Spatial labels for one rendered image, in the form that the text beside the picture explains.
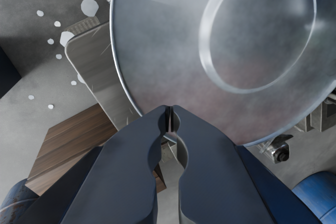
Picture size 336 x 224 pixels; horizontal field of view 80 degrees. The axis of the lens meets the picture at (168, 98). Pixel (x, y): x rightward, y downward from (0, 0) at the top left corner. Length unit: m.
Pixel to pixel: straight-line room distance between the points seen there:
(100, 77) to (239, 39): 0.14
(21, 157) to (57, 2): 0.79
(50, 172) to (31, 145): 0.42
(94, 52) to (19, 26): 0.85
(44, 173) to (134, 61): 0.74
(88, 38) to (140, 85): 0.06
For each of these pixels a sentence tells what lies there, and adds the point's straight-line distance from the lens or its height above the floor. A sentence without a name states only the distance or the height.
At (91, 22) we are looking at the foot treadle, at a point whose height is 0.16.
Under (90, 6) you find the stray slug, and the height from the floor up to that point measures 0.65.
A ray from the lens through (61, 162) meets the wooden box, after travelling 0.85.
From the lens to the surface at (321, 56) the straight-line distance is 0.30.
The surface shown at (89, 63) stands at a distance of 0.19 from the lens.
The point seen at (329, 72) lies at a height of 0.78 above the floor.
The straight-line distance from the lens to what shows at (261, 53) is 0.23.
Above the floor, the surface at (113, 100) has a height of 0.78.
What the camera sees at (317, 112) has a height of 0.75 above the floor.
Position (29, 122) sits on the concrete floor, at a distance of 1.18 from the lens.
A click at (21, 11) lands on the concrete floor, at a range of 1.01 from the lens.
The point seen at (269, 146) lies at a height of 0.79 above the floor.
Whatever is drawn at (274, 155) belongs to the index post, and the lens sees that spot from 0.32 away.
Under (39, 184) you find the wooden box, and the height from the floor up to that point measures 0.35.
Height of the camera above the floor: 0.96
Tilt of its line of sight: 59 degrees down
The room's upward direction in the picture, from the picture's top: 149 degrees clockwise
